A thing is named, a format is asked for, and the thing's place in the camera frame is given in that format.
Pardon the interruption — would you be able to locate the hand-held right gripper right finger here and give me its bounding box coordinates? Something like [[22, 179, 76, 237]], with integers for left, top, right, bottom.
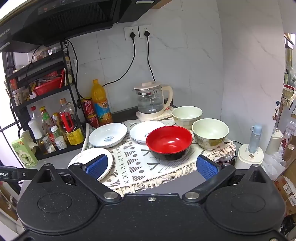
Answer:
[[182, 155, 267, 204]]

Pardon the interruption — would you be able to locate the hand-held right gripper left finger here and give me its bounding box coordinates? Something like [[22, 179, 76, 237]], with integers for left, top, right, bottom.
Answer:
[[32, 154, 122, 204]]

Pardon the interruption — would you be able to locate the plain white plate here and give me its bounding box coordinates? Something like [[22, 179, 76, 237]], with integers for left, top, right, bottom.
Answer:
[[68, 148, 114, 181]]

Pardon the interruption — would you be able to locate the white plate with text print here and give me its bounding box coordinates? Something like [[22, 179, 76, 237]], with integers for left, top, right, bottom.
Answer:
[[129, 120, 166, 143]]

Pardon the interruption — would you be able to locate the green cardboard box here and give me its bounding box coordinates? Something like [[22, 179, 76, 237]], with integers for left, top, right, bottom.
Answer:
[[11, 137, 39, 169]]

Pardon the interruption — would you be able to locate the white plate with blue print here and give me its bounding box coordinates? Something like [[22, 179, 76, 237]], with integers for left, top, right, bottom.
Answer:
[[88, 123, 128, 149]]

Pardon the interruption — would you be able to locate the cream bowl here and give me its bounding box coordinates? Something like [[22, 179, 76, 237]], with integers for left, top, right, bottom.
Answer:
[[192, 118, 229, 150], [172, 106, 203, 130]]

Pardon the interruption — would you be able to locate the yellow label oil bottle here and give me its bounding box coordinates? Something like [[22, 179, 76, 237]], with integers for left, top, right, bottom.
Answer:
[[59, 98, 85, 146]]

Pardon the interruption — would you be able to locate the patterned table mat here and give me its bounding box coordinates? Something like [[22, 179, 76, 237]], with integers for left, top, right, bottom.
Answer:
[[81, 118, 236, 197]]

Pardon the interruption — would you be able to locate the white round appliance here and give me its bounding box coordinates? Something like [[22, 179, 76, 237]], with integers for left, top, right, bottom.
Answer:
[[234, 144, 265, 172]]

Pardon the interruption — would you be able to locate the small white jar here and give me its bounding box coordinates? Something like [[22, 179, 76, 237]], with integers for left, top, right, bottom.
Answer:
[[55, 136, 68, 150]]

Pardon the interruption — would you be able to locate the small clear jar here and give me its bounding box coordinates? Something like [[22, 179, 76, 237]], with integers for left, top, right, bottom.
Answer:
[[42, 136, 56, 153]]

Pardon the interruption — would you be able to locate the red and black bowl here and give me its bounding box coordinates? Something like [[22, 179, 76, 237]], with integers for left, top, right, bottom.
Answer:
[[146, 126, 193, 162]]

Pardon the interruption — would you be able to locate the light blue thermos bottle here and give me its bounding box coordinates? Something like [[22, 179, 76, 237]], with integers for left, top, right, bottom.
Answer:
[[248, 124, 263, 153]]

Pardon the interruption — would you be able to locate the brown sauce bottle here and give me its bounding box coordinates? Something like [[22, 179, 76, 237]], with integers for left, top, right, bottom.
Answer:
[[39, 106, 55, 140]]

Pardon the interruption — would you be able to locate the orange juice bottle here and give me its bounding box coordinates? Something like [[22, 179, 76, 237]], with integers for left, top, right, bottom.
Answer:
[[92, 79, 114, 127]]

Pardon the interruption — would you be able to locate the cream jug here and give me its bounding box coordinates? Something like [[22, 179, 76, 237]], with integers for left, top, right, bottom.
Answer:
[[265, 128, 284, 155]]

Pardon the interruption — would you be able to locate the cream kettle base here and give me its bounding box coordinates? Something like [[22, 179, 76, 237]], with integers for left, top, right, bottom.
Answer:
[[136, 105, 177, 122]]

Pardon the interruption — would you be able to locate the black kitchen rack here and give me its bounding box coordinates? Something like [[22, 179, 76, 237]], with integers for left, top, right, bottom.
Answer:
[[2, 40, 87, 161]]

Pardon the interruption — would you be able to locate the glass electric kettle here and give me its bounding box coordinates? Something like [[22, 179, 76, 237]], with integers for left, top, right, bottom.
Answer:
[[134, 81, 173, 117]]

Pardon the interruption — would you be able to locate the red plastic basket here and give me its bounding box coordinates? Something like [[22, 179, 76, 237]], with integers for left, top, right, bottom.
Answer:
[[33, 77, 63, 96]]

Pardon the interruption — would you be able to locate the black range hood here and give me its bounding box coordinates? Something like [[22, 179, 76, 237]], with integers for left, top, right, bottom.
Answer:
[[0, 0, 167, 53]]

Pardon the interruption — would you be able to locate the black hood cable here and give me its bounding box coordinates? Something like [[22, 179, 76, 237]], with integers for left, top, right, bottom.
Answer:
[[61, 39, 87, 103]]

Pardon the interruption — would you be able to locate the black power cable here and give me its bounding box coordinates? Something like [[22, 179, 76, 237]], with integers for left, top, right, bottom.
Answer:
[[144, 31, 157, 82], [102, 32, 137, 88]]

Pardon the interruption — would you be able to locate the white wall socket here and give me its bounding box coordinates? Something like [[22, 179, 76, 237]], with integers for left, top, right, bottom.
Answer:
[[124, 26, 140, 41], [138, 25, 153, 39]]

